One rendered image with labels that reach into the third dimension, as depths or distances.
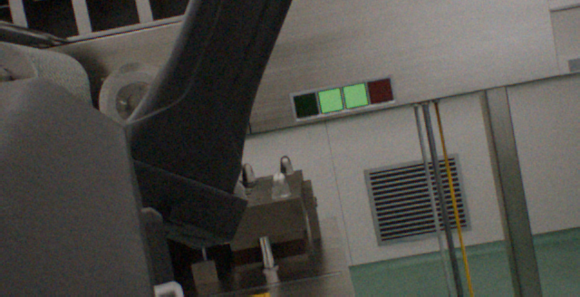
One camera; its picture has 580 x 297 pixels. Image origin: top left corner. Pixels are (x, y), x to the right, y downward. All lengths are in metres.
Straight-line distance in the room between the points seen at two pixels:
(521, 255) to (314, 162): 2.23
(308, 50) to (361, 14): 0.15
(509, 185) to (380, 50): 0.53
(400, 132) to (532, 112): 0.85
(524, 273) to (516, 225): 0.13
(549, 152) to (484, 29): 2.65
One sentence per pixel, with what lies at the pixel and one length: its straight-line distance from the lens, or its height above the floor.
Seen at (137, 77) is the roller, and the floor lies 1.30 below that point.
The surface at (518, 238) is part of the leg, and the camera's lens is 1.65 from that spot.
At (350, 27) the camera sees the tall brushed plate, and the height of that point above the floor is 1.35.
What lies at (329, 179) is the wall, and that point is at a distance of 3.72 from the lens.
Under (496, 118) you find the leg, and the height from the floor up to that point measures 1.06.
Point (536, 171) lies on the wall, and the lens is 4.00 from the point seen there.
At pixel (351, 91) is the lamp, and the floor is 1.20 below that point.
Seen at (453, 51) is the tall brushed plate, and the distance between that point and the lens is 1.40.
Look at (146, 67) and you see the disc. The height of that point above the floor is 1.31.
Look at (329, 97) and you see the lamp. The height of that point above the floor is 1.19.
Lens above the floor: 1.20
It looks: 3 degrees down
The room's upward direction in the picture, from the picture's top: 11 degrees counter-clockwise
